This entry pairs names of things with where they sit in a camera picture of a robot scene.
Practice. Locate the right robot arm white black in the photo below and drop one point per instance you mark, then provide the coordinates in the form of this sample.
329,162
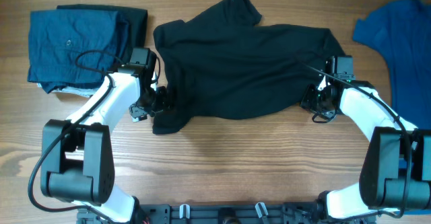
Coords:
395,176

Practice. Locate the black t-shirt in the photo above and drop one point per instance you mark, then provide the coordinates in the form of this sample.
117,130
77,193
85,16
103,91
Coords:
223,63

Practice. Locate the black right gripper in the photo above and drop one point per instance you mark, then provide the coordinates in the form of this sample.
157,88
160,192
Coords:
306,102

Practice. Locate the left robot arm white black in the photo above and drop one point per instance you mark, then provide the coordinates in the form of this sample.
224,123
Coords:
77,165

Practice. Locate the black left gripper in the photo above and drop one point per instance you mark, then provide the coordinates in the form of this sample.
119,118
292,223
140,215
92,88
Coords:
137,113

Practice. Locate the folded white grey garment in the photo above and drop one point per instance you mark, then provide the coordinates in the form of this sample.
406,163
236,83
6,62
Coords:
87,93

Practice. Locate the blue t-shirt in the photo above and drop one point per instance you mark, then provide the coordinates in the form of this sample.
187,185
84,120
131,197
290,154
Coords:
400,32

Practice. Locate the folded black garment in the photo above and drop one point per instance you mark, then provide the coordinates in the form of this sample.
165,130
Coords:
136,17

